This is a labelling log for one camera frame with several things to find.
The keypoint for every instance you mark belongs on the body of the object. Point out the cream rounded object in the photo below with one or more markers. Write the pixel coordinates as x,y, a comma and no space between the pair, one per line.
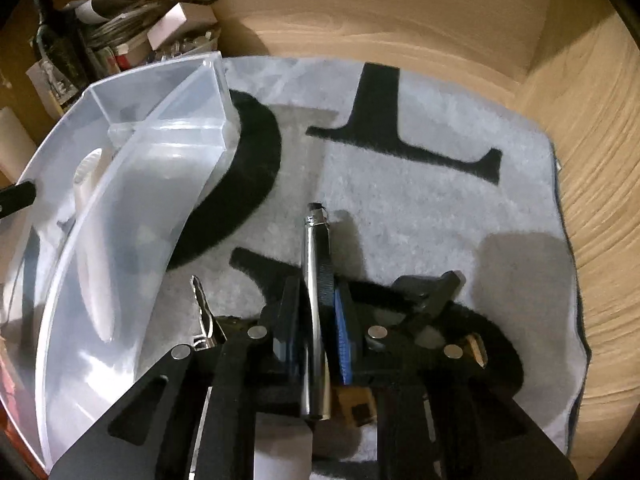
12,145

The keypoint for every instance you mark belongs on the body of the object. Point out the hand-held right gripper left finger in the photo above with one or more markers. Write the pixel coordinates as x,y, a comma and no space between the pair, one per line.
289,320

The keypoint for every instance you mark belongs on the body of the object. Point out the small white box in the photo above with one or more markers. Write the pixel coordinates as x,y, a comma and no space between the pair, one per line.
175,22

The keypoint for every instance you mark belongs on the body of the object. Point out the stack of books and papers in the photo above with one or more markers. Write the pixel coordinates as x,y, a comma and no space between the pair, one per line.
115,22

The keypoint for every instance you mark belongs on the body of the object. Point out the grey cube charger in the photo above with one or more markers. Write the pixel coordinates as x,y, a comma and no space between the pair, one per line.
281,445

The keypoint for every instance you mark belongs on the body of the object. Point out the grey mat with black letters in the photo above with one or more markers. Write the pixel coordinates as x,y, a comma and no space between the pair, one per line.
425,210

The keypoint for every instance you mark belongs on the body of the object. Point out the silver metal clip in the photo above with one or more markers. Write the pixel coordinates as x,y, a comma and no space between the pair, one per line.
202,310

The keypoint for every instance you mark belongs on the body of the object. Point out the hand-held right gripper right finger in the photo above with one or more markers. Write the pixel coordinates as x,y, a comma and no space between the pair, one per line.
345,342

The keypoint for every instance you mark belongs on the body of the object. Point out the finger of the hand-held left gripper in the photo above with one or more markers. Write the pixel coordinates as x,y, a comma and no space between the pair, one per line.
15,199

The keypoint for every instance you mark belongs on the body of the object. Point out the dark glass bottle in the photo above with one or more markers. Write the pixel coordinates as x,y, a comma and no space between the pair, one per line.
55,45

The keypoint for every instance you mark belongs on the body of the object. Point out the white handheld device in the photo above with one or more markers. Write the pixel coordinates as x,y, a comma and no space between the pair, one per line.
90,260

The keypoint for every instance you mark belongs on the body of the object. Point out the clear plastic bin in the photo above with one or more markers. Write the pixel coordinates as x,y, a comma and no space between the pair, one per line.
150,185

